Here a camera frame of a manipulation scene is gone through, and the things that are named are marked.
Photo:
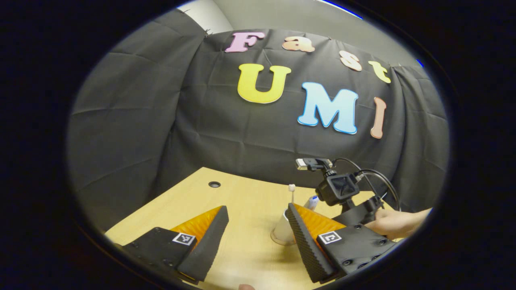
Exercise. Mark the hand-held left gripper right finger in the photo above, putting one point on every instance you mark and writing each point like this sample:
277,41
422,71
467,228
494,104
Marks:
304,245

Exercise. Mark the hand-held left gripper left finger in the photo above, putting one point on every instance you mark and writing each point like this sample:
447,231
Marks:
209,245

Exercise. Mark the white toothpaste tube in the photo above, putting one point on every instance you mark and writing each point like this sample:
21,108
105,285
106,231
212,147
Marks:
313,202

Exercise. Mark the beige toothbrush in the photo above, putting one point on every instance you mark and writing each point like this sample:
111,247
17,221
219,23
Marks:
292,193

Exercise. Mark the wooden desktop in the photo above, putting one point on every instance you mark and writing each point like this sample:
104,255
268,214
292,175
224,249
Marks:
250,225

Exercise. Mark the black backdrop cloth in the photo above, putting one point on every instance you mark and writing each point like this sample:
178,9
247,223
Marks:
141,121

